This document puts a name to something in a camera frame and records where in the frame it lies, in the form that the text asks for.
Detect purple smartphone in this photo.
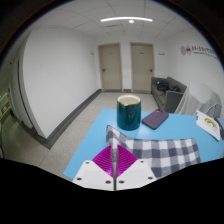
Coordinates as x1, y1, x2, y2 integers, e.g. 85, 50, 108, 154
141, 108, 170, 131

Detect teal ceramic mug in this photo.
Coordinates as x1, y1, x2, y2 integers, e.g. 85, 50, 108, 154
116, 94, 142, 131

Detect grey cloth-covered furniture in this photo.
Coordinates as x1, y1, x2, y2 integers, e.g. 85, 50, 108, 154
174, 80, 223, 118

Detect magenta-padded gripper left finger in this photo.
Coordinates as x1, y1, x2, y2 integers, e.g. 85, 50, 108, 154
72, 144, 116, 192

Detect grey white checked towel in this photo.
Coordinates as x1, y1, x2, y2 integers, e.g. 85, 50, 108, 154
105, 124, 202, 179

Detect black bag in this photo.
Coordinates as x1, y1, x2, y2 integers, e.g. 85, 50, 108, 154
156, 80, 170, 92

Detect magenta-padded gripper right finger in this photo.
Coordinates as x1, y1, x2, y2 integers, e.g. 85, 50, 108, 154
114, 144, 158, 192

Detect beige door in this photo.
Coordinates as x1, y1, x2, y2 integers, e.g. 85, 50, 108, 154
97, 43, 123, 92
129, 42, 155, 93

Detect grey sofa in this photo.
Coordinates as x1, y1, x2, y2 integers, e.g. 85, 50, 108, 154
150, 76, 188, 114

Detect dark grey tablet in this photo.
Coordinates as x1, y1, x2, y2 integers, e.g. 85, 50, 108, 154
214, 117, 224, 139

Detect white board with rainbow drawing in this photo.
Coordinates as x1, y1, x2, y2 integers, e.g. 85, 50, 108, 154
195, 110, 222, 142

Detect long ceiling light strip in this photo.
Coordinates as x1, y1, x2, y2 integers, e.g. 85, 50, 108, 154
100, 16, 154, 24

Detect wall sign with logos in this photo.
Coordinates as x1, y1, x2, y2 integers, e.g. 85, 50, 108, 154
180, 44, 219, 61

